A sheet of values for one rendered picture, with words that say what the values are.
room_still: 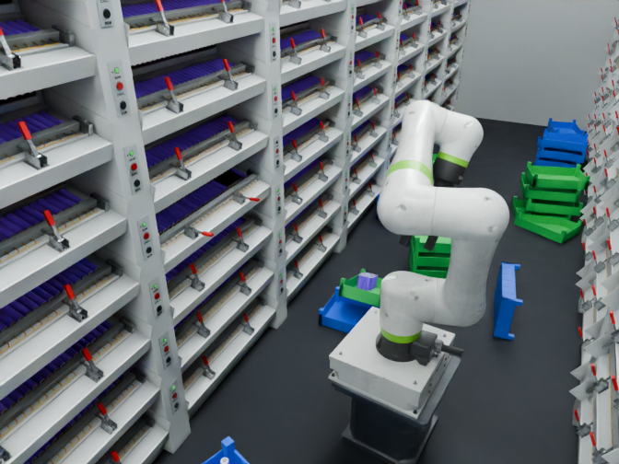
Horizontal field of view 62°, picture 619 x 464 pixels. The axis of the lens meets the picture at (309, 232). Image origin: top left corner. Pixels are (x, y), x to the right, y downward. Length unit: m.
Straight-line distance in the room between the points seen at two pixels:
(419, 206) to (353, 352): 0.63
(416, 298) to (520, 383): 0.84
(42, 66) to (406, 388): 1.18
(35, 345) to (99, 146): 0.46
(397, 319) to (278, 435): 0.64
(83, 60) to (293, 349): 1.42
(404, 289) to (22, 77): 1.03
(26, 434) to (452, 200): 1.08
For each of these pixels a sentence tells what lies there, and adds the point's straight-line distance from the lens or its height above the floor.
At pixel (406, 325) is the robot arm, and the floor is 0.51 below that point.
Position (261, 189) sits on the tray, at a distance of 1.89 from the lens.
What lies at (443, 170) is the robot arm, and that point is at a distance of 1.53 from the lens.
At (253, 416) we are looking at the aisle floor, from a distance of 1.95.
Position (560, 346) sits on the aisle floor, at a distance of 2.43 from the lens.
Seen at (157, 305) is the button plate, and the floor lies 0.58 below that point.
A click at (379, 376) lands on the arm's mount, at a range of 1.55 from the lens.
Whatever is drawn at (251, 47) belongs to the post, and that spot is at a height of 1.17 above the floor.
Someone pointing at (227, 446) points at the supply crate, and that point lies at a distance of 1.16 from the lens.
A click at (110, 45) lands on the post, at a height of 1.27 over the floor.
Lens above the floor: 1.46
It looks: 29 degrees down
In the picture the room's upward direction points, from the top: straight up
